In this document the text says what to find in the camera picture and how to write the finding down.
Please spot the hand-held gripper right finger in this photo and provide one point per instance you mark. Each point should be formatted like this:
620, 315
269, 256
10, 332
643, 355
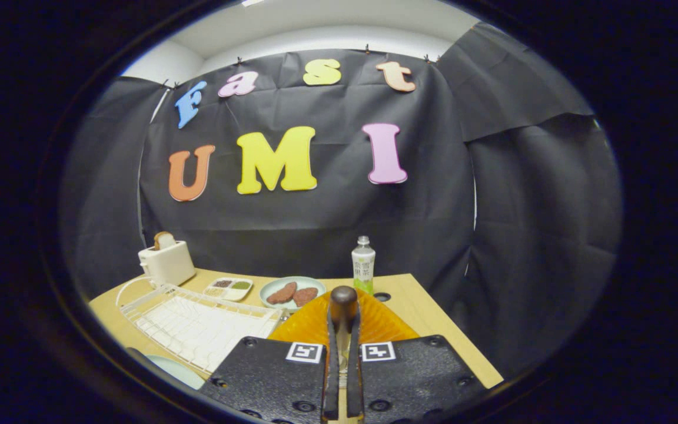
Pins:
415, 377

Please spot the pile of green beans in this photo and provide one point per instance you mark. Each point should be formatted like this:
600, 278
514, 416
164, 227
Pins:
241, 285

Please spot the brown meat piece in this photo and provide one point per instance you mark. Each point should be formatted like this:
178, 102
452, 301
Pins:
305, 296
282, 293

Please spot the black backdrop cloth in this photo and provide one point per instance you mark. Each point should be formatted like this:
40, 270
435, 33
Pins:
327, 229

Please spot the white divided tray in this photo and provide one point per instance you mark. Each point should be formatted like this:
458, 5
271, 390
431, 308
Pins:
243, 292

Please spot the pile of beige beans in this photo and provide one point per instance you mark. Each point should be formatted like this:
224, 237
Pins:
216, 291

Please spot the white drip tray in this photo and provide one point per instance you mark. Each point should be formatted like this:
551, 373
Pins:
198, 327

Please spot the black table grommet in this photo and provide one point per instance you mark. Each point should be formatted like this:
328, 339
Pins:
382, 297

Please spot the pale green serving plate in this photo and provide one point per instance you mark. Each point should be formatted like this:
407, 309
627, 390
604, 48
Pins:
309, 282

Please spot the white green drink bottle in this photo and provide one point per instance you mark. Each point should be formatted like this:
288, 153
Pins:
363, 265

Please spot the bread slice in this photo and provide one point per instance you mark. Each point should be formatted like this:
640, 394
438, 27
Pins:
164, 240

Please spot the grey-green plate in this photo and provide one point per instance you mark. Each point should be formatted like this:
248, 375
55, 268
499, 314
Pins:
183, 371

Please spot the pile of dark beans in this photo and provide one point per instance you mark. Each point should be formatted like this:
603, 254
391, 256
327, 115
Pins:
222, 283

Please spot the white toaster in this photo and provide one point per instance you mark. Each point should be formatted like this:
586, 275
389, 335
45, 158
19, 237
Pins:
168, 265

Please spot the ceiling light panel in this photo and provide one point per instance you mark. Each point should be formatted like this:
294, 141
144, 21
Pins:
252, 2

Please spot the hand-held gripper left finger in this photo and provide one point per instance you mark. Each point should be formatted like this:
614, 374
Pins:
274, 377

